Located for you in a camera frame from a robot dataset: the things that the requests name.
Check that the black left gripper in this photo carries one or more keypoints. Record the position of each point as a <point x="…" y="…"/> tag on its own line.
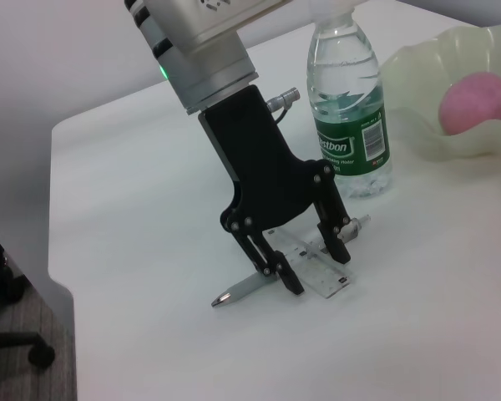
<point x="259" y="167"/>

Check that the transparent plastic ruler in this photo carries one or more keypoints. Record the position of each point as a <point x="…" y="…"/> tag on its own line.
<point x="321" y="277"/>

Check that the clear green-label water bottle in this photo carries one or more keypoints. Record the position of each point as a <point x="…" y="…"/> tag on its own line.
<point x="350" y="125"/>

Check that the pink peach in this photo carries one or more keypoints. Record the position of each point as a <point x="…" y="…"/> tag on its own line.
<point x="476" y="104"/>

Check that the silver ballpoint pen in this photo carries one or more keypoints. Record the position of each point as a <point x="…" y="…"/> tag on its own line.
<point x="242" y="290"/>

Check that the pale green glass fruit plate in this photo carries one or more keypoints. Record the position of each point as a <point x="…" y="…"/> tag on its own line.
<point x="421" y="104"/>

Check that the black office chair base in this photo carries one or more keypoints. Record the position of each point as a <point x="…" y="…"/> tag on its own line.
<point x="8" y="292"/>

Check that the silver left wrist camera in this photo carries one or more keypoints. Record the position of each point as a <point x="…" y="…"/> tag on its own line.
<point x="209" y="21"/>

